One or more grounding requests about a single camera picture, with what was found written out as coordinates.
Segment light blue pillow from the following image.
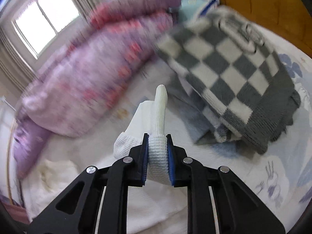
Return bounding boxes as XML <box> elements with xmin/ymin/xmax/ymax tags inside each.
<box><xmin>178</xmin><ymin>0</ymin><xmax>219</xmax><ymax>23</ymax></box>

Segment pink purple floral quilt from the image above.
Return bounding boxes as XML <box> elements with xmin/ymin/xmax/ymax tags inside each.
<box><xmin>13</xmin><ymin>0</ymin><xmax>181</xmax><ymax>179</ymax></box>

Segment white patterned bed blanket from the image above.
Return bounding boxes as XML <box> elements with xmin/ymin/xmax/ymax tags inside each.
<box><xmin>14</xmin><ymin>24</ymin><xmax>312</xmax><ymax>234</ymax></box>

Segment grey white checkered sweater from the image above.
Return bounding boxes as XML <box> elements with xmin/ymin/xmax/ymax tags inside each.
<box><xmin>155</xmin><ymin>6</ymin><xmax>301</xmax><ymax>154</ymax></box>

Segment wooden headboard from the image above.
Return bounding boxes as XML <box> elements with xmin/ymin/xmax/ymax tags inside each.
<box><xmin>220</xmin><ymin>0</ymin><xmax>311</xmax><ymax>56</ymax></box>

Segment white knit sweater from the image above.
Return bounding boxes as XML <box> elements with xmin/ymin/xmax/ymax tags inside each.
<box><xmin>114</xmin><ymin>85</ymin><xmax>187</xmax><ymax>233</ymax></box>

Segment grey folded garment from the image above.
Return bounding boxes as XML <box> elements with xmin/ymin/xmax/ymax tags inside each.
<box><xmin>166</xmin><ymin>74</ymin><xmax>239</xmax><ymax>145</ymax></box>

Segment bright window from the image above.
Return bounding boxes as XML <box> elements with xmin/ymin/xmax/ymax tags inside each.
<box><xmin>12</xmin><ymin>0</ymin><xmax>79</xmax><ymax>59</ymax></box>

